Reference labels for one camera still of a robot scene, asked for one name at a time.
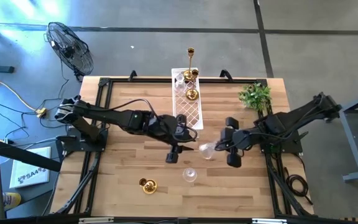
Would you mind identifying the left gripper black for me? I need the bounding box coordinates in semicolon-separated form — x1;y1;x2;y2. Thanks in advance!
149;114;198;164

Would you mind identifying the silver metal bracket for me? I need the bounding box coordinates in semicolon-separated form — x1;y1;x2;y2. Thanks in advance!
78;217;115;224
251;218;288;224

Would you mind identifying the black metal table frame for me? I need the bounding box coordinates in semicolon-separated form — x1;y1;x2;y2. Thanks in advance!
50;76;316;218

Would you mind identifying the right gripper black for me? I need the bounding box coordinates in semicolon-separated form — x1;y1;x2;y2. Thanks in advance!
214;116;255;169

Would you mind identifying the coiled black cable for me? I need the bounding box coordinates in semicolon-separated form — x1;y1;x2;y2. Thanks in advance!
285;166;314;206

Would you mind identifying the black floor fan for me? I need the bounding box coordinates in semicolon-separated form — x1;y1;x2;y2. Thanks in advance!
44;21;94;82

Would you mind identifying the green potted plant white pot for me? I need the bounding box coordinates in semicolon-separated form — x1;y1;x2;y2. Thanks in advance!
237;82;272;111

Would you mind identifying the ribbed clear glass candle holder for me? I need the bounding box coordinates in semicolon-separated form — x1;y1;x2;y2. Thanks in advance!
181;167;198;184
174;73;186;93
198;140;219;161

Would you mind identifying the white lattice plastic tray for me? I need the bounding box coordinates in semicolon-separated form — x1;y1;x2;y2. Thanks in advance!
171;67;204;139

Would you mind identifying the black diagonal beam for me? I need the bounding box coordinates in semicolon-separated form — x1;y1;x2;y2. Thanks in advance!
0;135;62;173

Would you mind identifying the yellow shoe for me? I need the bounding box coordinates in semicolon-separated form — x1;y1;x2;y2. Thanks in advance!
3;192;22;210

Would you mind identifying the white box black print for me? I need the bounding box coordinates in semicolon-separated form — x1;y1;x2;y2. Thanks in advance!
9;146;52;189

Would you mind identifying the yellow power cable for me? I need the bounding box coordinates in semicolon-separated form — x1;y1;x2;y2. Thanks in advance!
0;63;47;142

